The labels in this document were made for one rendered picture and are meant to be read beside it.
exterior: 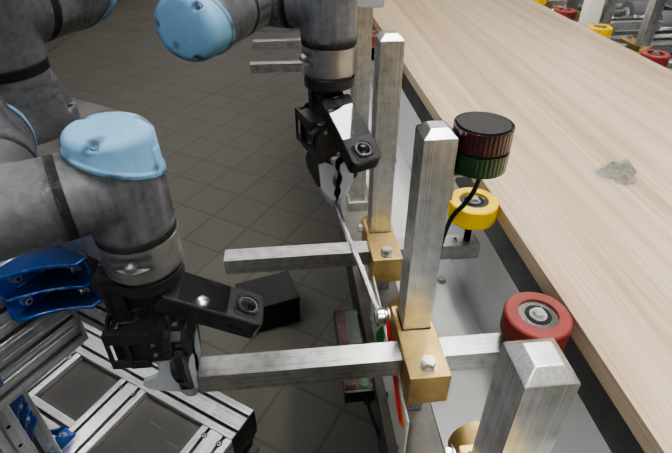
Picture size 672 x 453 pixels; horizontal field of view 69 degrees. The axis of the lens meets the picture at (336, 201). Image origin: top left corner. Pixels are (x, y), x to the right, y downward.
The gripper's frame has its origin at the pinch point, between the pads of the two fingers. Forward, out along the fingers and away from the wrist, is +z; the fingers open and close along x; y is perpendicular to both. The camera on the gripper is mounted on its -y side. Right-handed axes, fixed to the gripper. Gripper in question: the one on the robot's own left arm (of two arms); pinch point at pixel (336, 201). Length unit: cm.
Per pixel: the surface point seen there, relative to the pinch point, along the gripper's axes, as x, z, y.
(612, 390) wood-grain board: -13.3, 3.5, -41.7
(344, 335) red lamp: 2.4, 21.8, -8.2
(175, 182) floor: 9, 92, 175
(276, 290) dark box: -8, 80, 65
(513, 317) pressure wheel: -9.2, 1.3, -30.3
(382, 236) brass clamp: -8.0, 8.6, -1.8
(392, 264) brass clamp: -6.5, 9.7, -7.7
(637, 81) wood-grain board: -96, 2, 18
